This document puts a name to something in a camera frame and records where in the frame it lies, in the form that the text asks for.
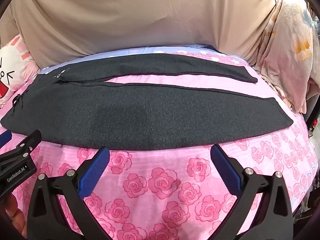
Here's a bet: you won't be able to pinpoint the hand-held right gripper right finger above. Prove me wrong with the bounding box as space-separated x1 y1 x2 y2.
211 144 294 240

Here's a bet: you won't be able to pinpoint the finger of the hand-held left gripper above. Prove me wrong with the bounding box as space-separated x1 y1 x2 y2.
0 129 42 173
0 130 13 147

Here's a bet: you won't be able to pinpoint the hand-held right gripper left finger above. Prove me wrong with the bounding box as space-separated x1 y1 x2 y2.
27 147 111 240

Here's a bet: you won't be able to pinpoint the dark grey pants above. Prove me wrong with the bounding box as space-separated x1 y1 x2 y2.
0 53 294 152

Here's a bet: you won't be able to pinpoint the person's left hand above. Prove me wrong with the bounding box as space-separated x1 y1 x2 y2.
0 193 28 239

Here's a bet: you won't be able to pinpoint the cartoon face pillow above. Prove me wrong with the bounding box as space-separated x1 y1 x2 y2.
0 33 41 106

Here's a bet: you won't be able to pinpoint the pink rose print bed sheet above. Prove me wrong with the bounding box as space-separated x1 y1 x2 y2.
0 44 319 240

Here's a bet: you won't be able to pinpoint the pale floral blanket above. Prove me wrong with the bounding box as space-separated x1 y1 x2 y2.
252 0 320 114

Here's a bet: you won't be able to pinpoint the beige duvet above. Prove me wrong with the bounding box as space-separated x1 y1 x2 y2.
0 0 280 68

